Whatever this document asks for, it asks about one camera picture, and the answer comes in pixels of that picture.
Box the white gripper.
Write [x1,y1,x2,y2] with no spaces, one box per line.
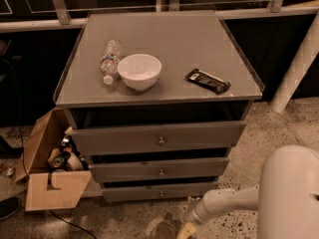
[176,196,207,239]

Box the grey bottom drawer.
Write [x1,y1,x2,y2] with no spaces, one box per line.
[102,181,218,203]

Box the grey drawer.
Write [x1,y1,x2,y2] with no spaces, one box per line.
[66,120,246,156]
[102,181,218,203]
[90,157,229,183]

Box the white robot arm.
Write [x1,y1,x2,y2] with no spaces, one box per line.
[176,145,319,239]

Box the grey middle drawer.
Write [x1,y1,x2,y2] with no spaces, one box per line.
[90,157,229,183]

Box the grey top drawer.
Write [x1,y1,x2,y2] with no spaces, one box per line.
[66,120,246,156]

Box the grey drawer cabinet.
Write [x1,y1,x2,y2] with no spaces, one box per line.
[54,11,262,190]

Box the open cardboard box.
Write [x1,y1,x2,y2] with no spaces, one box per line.
[11,109,102,211]

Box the dark can in box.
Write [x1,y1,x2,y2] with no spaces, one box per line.
[52,151,71,168]

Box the black snack bar wrapper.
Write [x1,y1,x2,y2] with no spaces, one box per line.
[185,69,231,95]

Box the white bowl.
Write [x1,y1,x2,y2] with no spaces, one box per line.
[118,54,162,91]

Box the white diagonal pole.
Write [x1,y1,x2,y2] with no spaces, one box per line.
[270,12,319,114]

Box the black shoe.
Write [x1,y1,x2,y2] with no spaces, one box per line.
[0,197,21,220]

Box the clear plastic water bottle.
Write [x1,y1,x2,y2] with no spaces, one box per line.
[100,40,122,86]

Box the metal railing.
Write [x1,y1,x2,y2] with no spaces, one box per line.
[0,0,319,33]

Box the black floor cable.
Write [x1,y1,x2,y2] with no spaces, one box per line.
[49,209,98,239]

